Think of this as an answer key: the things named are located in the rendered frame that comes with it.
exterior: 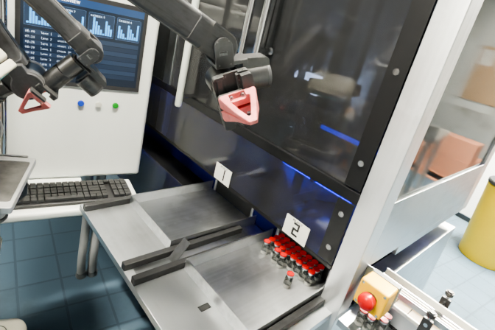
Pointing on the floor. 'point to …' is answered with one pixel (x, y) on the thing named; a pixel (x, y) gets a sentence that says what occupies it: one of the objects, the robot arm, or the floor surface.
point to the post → (408, 127)
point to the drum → (482, 230)
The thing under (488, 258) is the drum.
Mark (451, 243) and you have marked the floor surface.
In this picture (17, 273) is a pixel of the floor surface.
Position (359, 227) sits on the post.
